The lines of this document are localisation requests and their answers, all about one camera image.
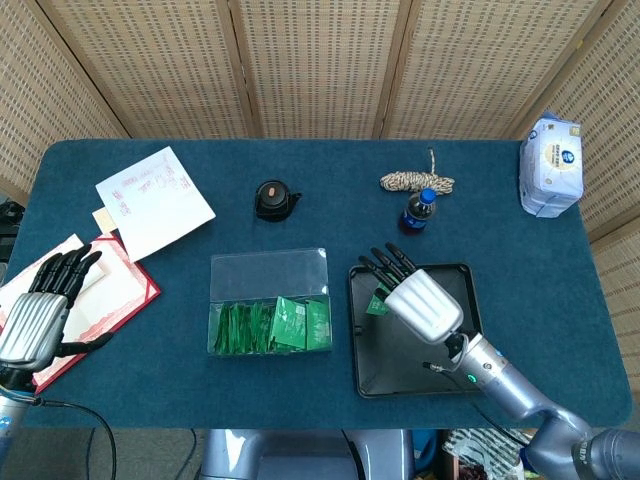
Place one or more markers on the folded white paper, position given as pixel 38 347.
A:
pixel 97 272

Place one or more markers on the beige card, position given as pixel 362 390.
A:
pixel 102 220

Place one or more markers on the blue-grey robot torso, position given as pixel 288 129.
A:
pixel 300 455

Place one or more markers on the black plastic tray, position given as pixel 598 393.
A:
pixel 390 360

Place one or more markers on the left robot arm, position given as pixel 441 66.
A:
pixel 10 425

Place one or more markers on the red certificate folder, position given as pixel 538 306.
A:
pixel 125 295

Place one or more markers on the black teapot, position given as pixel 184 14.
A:
pixel 272 200

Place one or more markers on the striped snack packet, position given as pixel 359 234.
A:
pixel 475 450

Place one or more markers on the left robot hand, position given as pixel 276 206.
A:
pixel 30 327

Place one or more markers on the black device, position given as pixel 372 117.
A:
pixel 10 225

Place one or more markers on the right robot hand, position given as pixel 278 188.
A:
pixel 425 305

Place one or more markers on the cola bottle with blue cap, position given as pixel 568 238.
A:
pixel 415 217

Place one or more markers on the transparent plastic box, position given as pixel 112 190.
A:
pixel 265 272

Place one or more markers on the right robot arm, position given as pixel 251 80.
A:
pixel 515 395

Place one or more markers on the white paper sheet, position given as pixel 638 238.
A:
pixel 155 205

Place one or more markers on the white tissue pack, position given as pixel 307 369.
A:
pixel 550 170

